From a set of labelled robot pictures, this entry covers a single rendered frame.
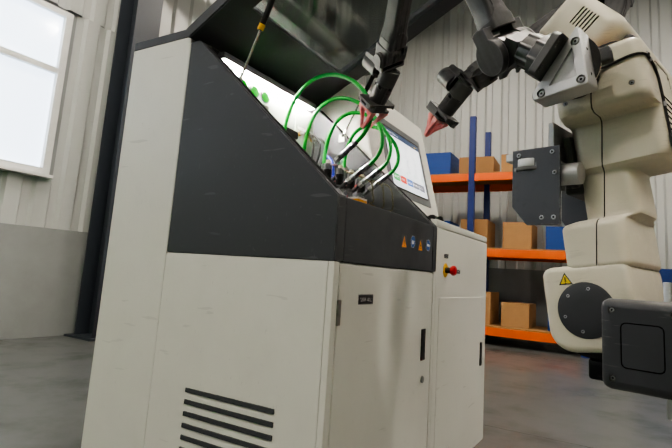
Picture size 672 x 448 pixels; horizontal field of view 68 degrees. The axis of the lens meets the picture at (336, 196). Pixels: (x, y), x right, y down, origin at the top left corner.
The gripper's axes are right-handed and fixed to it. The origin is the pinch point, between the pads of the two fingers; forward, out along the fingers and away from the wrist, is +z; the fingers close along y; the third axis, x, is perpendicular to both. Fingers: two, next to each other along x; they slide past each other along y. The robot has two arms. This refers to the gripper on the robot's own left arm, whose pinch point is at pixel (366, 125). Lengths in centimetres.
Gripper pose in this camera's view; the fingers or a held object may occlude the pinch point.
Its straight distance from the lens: 158.9
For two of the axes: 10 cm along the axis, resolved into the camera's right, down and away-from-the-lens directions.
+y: -7.9, 0.9, -6.1
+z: -3.4, 7.5, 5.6
